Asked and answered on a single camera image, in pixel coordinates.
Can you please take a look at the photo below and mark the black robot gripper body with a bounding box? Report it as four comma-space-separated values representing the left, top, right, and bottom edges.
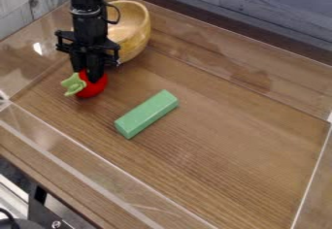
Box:
55, 11, 122, 68

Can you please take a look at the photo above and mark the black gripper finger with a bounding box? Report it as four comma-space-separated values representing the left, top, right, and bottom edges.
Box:
87, 56, 104, 82
69, 52, 87, 72

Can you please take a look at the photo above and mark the red plush strawberry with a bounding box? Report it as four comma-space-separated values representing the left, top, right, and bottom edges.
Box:
61, 69, 107, 98

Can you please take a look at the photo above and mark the wooden bowl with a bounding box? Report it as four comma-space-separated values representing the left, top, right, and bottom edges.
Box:
107, 0, 151, 63

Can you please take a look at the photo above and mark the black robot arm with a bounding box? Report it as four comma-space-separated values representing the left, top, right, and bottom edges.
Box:
55, 0, 120, 82

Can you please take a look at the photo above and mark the green rectangular block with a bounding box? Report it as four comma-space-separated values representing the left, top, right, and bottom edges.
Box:
114, 89, 179, 139

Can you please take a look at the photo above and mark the clear acrylic tray wall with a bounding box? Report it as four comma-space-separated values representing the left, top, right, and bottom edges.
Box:
0, 6, 332, 229

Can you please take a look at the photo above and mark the black cable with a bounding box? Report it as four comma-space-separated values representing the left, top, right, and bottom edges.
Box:
0, 207, 19, 229

